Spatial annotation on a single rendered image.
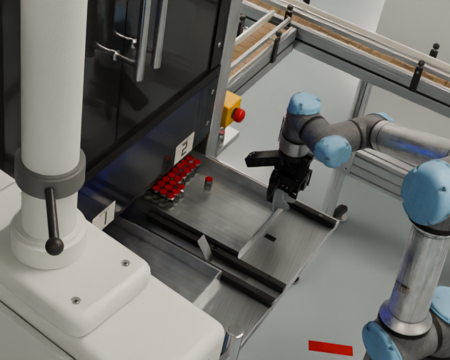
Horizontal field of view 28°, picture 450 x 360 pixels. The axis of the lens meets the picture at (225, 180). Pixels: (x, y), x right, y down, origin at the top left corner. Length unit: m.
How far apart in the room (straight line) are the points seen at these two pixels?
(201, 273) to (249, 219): 0.24
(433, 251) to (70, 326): 0.91
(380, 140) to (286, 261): 0.40
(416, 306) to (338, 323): 1.43
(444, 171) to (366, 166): 1.49
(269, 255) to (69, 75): 1.32
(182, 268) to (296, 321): 1.19
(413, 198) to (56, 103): 0.92
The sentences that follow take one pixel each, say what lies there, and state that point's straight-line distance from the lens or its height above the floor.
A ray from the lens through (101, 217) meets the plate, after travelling 2.05.
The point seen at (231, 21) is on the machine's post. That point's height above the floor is 1.33.
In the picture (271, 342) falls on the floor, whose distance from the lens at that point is 3.22.
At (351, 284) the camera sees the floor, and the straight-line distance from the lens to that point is 3.49.
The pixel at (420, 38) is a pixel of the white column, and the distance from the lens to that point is 3.60.
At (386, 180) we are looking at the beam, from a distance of 3.22.
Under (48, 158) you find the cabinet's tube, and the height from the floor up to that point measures 1.76.
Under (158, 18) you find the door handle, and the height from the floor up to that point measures 1.55.
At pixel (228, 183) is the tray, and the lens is 2.42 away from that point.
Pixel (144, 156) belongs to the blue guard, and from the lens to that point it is 2.10.
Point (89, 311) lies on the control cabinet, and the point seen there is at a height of 1.58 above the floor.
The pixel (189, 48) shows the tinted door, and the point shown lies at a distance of 2.09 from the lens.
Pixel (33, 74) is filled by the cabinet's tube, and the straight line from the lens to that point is 1.01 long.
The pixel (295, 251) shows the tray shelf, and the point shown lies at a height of 0.88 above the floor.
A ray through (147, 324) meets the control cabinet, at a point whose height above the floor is 1.55.
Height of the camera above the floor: 2.45
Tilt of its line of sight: 40 degrees down
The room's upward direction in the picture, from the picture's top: 11 degrees clockwise
